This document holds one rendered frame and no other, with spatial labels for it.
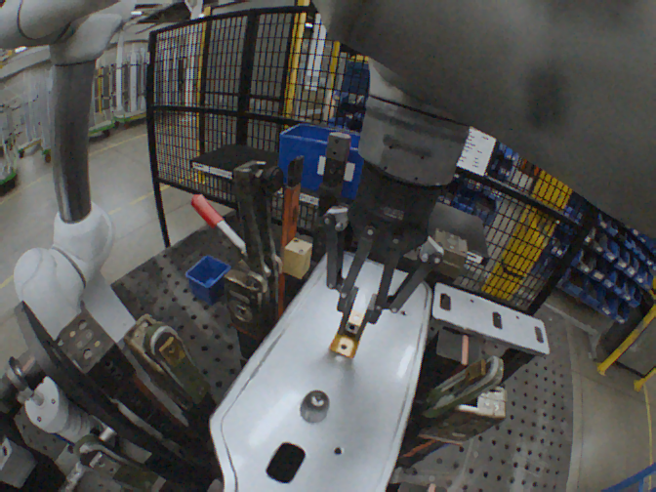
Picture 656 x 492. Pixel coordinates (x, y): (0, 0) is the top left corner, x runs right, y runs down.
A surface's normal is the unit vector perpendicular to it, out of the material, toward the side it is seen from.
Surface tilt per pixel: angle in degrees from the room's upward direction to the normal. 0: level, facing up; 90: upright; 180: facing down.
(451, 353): 0
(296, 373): 0
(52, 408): 0
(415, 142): 90
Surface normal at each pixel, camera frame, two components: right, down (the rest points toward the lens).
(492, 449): 0.15, -0.79
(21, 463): 0.92, 0.33
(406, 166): -0.37, 0.51
